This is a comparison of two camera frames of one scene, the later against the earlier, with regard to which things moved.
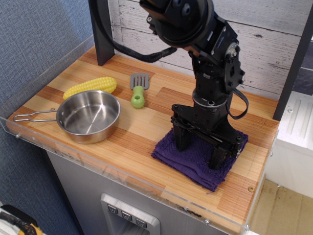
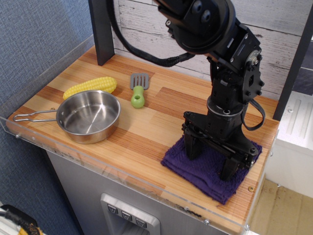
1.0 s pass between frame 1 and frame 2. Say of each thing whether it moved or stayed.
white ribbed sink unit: stayed
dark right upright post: stayed
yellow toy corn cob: stayed
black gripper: moved
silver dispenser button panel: stayed
